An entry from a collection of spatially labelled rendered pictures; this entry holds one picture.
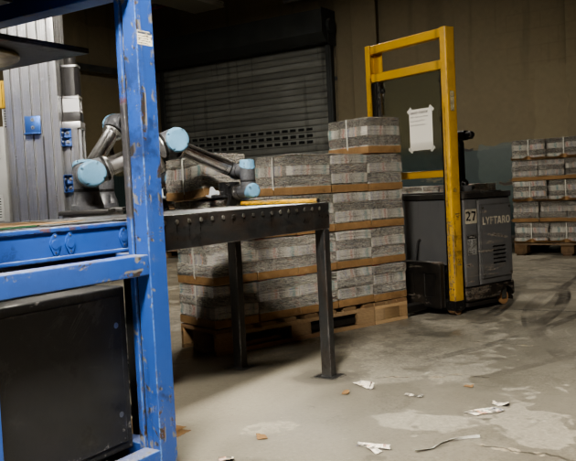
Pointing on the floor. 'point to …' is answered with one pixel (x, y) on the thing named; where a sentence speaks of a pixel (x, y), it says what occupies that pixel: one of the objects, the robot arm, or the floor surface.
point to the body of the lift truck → (501, 267)
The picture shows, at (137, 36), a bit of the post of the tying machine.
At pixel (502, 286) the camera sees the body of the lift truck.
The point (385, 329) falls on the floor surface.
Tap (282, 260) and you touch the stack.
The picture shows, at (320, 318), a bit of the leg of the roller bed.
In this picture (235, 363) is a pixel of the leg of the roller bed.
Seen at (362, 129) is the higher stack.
